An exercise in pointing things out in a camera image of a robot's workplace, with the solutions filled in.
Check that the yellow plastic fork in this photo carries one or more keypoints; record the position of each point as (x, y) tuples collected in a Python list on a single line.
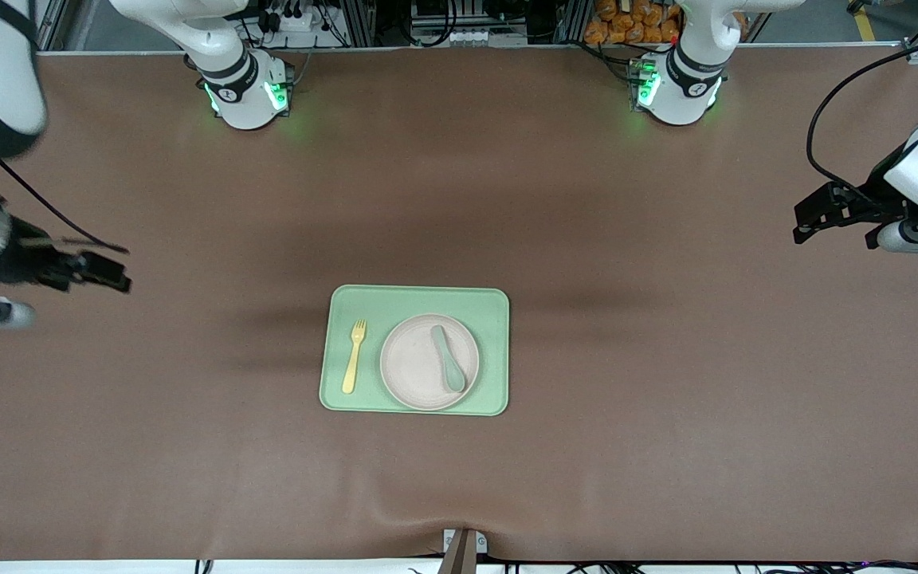
[(354, 363)]

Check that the white round ridged plate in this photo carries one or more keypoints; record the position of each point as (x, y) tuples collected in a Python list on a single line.
[(415, 367)]

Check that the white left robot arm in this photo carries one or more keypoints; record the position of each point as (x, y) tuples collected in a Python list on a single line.
[(686, 80)]

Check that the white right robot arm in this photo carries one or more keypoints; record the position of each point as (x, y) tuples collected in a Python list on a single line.
[(240, 88)]

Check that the orange packaged goods pile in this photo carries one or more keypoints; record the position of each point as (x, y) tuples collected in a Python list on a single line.
[(634, 24)]

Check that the white power strip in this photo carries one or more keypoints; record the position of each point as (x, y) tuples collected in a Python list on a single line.
[(296, 20)]

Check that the pale green plastic spoon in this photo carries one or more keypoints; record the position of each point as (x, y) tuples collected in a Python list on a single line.
[(451, 371)]

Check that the light green rectangular tray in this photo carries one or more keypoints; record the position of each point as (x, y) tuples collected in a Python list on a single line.
[(499, 351)]

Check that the aluminium frame rack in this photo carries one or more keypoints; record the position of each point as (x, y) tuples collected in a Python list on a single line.
[(363, 20)]

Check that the metal table edge bracket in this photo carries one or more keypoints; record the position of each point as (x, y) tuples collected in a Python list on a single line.
[(463, 546)]

